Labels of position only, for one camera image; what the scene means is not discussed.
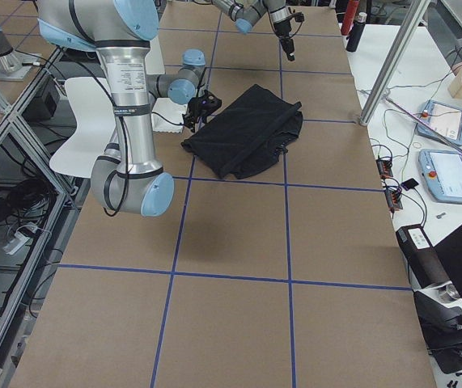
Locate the orange connector board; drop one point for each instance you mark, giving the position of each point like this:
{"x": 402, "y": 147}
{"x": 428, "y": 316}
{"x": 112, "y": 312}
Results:
{"x": 393, "y": 198}
{"x": 384, "y": 167}

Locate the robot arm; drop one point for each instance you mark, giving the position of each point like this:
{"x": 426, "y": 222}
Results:
{"x": 127, "y": 177}
{"x": 245, "y": 17}

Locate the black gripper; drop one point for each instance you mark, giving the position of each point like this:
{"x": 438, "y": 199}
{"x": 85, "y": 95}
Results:
{"x": 195, "y": 108}
{"x": 282, "y": 28}

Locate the black box white label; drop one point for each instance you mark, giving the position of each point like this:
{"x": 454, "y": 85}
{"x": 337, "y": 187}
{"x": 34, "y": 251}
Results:
{"x": 421, "y": 255}

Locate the black graphic t-shirt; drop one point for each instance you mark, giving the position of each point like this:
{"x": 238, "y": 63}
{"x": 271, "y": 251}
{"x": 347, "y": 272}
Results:
{"x": 248, "y": 136}

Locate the aluminium frame column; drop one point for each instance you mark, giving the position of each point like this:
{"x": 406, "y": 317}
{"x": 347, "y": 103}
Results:
{"x": 399, "y": 45}

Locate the near blue teach pendant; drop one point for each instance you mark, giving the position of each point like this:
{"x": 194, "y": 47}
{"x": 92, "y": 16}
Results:
{"x": 442, "y": 173}

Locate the far blue teach pendant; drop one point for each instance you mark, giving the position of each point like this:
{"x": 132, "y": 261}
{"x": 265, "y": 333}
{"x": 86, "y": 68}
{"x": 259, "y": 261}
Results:
{"x": 444, "y": 119}

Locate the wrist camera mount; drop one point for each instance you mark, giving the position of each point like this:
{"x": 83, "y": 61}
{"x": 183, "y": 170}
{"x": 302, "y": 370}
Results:
{"x": 298, "y": 17}

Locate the black monitor stand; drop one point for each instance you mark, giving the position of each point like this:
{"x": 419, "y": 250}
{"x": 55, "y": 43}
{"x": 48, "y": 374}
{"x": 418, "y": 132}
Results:
{"x": 441, "y": 319}

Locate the black water bottle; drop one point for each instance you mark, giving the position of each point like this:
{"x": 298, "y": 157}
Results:
{"x": 356, "y": 32}

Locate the red bottle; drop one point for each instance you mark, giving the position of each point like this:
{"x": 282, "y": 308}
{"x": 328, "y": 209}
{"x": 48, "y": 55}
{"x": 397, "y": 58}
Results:
{"x": 348, "y": 19}

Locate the blue teach pendant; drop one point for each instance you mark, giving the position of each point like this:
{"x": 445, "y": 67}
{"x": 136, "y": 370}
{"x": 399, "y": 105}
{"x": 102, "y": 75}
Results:
{"x": 442, "y": 173}
{"x": 444, "y": 119}

